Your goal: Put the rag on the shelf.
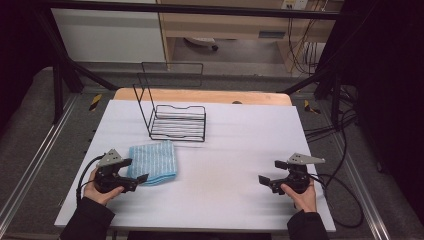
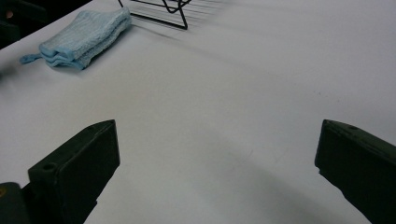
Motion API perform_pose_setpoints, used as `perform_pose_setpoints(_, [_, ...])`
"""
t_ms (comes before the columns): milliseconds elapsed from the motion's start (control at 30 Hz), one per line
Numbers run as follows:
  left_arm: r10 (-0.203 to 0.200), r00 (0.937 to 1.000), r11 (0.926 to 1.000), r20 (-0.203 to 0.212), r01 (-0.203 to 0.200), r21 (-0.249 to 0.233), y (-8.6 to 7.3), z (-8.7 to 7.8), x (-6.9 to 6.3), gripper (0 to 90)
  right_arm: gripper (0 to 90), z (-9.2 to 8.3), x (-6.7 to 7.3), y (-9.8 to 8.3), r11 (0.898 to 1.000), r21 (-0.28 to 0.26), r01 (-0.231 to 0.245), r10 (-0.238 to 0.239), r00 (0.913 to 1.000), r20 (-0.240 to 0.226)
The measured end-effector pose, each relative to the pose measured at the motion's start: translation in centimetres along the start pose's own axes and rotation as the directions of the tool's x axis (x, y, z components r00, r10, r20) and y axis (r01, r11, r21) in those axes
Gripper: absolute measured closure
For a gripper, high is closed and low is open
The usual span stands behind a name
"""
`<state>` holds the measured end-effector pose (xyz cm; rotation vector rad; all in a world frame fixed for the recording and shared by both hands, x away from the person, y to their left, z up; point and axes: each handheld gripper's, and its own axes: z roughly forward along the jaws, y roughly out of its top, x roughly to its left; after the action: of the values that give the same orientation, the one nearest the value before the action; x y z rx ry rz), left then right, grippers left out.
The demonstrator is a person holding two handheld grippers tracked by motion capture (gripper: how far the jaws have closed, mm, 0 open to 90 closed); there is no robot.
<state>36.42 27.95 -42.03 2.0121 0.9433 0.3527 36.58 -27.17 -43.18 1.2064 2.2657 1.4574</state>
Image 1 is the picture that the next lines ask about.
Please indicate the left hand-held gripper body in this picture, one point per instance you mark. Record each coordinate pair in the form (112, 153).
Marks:
(107, 176)

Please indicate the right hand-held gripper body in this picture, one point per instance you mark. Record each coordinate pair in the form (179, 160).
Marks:
(297, 176)

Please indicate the blue striped towel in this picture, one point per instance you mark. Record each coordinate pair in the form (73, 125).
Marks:
(154, 162)

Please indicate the person's left hand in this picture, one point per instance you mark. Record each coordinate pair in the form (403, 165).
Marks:
(98, 196)

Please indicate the person's right hand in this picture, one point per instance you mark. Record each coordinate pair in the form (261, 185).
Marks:
(305, 200)

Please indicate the yellow black tape marker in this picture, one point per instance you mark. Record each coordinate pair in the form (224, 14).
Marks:
(95, 102)
(310, 107)

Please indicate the dark curtain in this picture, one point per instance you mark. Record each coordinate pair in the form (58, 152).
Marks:
(18, 50)
(390, 83)

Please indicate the light wooden desk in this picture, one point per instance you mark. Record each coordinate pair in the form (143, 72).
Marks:
(226, 25)

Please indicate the aluminium rail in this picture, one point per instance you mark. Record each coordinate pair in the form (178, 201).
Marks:
(363, 186)
(36, 156)

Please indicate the white wall socket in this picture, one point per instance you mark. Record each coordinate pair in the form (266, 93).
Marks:
(294, 4)

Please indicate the black metal frame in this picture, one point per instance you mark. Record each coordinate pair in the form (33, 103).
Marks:
(200, 9)

